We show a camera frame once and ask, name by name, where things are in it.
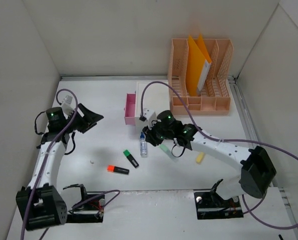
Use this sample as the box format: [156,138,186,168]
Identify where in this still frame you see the white drawer box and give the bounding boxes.
[135,81,170,118]

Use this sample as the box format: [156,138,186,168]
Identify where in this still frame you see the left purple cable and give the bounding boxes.
[20,89,121,240]

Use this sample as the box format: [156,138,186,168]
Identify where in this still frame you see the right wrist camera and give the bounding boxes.
[135,108,157,129]

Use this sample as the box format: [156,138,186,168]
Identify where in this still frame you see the pink drawer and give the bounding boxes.
[124,93,136,126]

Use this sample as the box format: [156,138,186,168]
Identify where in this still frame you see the pastel green highlighter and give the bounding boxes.
[159,144,178,163]

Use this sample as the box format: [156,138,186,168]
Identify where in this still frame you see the pastel yellow highlighter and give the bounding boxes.
[195,152,205,164]

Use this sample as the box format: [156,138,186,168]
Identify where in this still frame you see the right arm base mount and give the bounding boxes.
[194,191,243,220]

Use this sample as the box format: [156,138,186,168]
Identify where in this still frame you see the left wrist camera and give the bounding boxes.
[61,95,74,112]

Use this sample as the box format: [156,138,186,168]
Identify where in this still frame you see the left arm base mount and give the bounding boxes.
[67,195,106,224]

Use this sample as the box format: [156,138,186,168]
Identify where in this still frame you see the green cap black highlighter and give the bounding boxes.
[123,149,139,168]

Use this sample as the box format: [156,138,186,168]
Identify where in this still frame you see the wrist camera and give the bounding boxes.
[135,108,157,129]
[61,95,74,112]

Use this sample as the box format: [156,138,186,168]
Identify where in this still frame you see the orange cap black highlighter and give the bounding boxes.
[107,165,129,175]

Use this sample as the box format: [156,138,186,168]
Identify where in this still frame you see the clear spray bottle blue cap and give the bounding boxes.
[140,132,147,158]

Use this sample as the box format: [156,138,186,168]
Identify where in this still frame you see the orange document folder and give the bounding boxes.
[185,34,212,97]

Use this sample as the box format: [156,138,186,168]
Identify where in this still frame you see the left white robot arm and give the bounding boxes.
[16,103,104,231]

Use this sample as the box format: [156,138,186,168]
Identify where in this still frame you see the peach desk file organizer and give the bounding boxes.
[167,36,233,116]

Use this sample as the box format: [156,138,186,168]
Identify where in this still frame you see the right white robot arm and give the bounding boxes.
[140,108,276,206]

